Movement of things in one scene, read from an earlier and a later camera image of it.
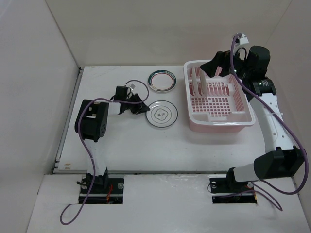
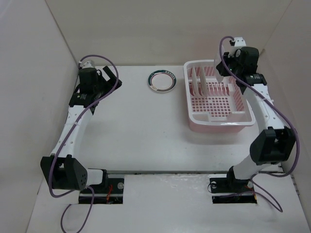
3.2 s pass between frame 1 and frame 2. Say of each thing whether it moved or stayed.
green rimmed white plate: stayed
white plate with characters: moved
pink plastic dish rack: stayed
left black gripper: moved
